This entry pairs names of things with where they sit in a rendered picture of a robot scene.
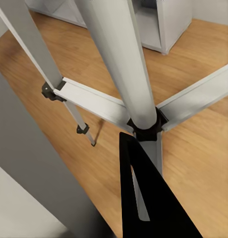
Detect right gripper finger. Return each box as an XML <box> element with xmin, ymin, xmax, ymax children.
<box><xmin>119</xmin><ymin>132</ymin><xmax>203</xmax><ymax>238</ymax></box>

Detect camera tripod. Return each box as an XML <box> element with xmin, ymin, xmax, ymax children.
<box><xmin>0</xmin><ymin>0</ymin><xmax>228</xmax><ymax>238</ymax></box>

